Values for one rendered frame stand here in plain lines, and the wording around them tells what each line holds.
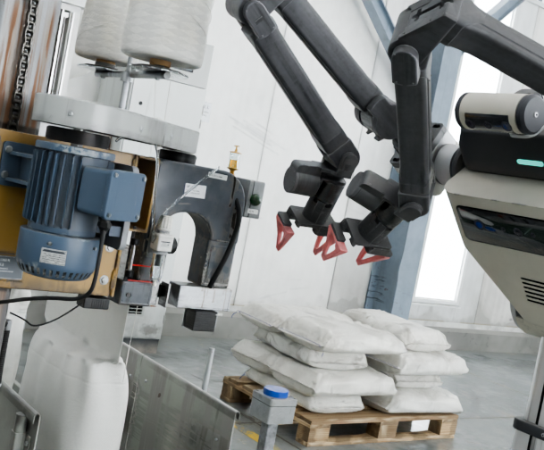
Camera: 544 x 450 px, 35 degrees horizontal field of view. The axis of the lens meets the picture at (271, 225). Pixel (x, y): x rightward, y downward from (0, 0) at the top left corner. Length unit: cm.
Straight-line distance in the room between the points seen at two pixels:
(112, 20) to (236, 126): 490
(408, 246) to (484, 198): 593
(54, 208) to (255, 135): 534
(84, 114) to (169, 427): 119
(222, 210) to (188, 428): 71
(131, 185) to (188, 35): 32
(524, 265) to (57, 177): 91
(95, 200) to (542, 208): 80
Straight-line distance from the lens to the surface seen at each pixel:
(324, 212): 182
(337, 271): 761
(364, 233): 171
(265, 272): 713
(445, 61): 771
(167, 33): 167
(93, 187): 157
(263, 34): 160
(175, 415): 249
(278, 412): 204
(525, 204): 164
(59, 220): 161
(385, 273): 787
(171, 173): 190
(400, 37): 132
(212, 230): 198
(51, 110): 160
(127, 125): 164
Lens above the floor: 134
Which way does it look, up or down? 3 degrees down
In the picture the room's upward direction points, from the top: 11 degrees clockwise
